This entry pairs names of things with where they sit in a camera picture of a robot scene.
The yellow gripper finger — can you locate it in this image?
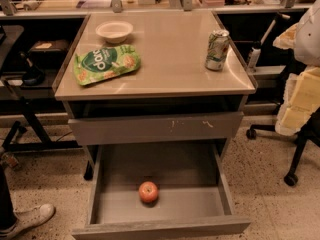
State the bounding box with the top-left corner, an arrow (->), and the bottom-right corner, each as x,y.
273,24 -> 297,50
275,66 -> 320,136

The red apple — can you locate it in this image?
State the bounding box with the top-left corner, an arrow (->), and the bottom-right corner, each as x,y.
138,181 -> 158,203

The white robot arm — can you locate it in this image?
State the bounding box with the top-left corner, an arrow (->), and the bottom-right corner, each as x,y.
273,0 -> 320,136

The closed grey top drawer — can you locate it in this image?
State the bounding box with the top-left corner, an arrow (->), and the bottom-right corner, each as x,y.
69,112 -> 243,145

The grey drawer cabinet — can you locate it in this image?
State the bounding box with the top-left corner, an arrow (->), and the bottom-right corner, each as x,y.
55,10 -> 256,178

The open grey middle drawer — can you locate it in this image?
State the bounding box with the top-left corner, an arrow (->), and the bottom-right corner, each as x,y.
72,142 -> 250,240

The black office chair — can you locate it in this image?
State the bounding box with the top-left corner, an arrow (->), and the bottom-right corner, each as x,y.
246,47 -> 320,187

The green white soda can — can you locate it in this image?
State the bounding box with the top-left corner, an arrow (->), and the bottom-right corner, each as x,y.
205,29 -> 229,71

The white paper bowl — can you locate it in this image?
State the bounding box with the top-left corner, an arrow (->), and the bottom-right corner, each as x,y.
96,21 -> 133,44

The green snack bag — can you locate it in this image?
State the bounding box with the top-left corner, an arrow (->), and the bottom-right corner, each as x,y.
73,44 -> 141,86

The black box with label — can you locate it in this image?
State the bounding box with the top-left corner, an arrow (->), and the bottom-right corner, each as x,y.
28,39 -> 69,60

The white sneaker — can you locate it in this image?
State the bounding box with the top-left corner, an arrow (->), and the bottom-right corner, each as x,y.
0,204 -> 55,240

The dark trouser leg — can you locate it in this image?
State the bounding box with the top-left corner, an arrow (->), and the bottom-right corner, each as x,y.
0,165 -> 17,231

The black desk frame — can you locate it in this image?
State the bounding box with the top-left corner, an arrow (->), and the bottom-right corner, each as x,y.
0,25 -> 81,153

